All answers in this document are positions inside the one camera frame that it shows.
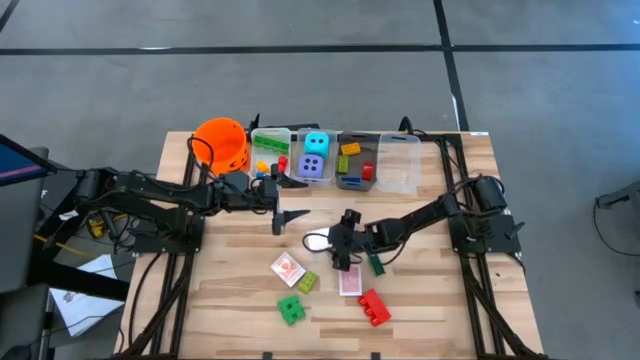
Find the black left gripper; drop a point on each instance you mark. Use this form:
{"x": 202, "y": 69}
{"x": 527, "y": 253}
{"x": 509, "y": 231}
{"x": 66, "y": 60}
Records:
{"x": 240, "y": 192}

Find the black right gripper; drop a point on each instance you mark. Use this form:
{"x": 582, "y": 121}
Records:
{"x": 352, "y": 242}

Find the pink card deck box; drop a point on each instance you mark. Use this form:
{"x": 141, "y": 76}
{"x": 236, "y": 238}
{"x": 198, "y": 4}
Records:
{"x": 350, "y": 282}

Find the small red toy brick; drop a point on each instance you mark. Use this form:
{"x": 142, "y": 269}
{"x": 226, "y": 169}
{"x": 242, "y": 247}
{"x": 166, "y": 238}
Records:
{"x": 282, "y": 164}
{"x": 367, "y": 171}

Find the blue toy brick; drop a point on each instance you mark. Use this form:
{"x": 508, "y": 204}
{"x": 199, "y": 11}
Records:
{"x": 350, "y": 180}
{"x": 260, "y": 175}

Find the purple foam die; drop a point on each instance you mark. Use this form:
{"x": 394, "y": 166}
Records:
{"x": 311, "y": 166}

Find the dark green brick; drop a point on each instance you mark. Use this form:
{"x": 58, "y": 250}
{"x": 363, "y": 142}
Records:
{"x": 377, "y": 265}

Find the yellow toy brick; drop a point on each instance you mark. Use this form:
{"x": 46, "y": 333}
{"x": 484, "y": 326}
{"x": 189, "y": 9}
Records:
{"x": 262, "y": 167}

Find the lime rounded toy brick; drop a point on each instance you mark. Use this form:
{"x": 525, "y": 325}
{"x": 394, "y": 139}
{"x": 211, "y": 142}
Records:
{"x": 307, "y": 282}

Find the orange print card deck box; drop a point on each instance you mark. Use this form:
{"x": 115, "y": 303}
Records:
{"x": 288, "y": 269}

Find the teal foam die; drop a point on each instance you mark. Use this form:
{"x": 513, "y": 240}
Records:
{"x": 317, "y": 144}

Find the lime studded brick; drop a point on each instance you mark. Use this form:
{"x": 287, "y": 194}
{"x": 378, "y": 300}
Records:
{"x": 343, "y": 164}

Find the large red toy brick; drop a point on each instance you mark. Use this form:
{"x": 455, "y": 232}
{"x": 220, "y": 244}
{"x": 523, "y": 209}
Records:
{"x": 374, "y": 306}

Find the large green toy brick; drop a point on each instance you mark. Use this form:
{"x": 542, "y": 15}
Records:
{"x": 286, "y": 301}
{"x": 296, "y": 316}

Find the orange-yellow studded brick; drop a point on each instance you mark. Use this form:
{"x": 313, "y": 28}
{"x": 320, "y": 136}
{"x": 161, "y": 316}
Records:
{"x": 350, "y": 149}

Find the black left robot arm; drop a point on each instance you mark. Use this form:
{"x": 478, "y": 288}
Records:
{"x": 150, "y": 187}

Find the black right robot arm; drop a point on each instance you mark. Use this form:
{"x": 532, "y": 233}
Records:
{"x": 425, "y": 215}

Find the white plastic bin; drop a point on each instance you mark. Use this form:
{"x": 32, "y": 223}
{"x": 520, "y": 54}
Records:
{"x": 270, "y": 150}

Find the clear plastic bin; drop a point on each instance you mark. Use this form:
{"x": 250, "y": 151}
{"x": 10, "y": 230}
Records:
{"x": 296, "y": 145}
{"x": 398, "y": 165}

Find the grey plastic bin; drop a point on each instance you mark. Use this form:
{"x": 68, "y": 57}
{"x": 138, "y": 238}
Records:
{"x": 357, "y": 165}

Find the orange pumpkin face bucket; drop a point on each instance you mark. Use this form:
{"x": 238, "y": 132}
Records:
{"x": 222, "y": 142}

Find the yellow tool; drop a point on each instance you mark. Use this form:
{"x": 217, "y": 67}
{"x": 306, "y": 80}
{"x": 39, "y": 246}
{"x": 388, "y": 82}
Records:
{"x": 96, "y": 228}

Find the black floor stand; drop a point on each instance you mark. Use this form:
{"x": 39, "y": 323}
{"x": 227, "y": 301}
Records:
{"x": 82, "y": 284}

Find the white paper sheets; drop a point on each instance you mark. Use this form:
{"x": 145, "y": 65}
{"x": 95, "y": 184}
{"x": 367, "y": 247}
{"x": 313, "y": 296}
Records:
{"x": 85, "y": 310}

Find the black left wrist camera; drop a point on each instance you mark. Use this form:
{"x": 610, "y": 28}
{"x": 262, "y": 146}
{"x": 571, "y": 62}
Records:
{"x": 267, "y": 192}

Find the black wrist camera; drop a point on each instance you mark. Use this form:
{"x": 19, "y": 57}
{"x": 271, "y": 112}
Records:
{"x": 267, "y": 192}
{"x": 351, "y": 218}

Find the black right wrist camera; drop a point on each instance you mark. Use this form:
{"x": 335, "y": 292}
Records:
{"x": 351, "y": 218}

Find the black table frame rails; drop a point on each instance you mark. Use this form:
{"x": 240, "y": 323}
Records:
{"x": 172, "y": 300}
{"x": 492, "y": 310}

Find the blue screen black frame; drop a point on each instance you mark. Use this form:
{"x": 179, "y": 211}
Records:
{"x": 17, "y": 162}

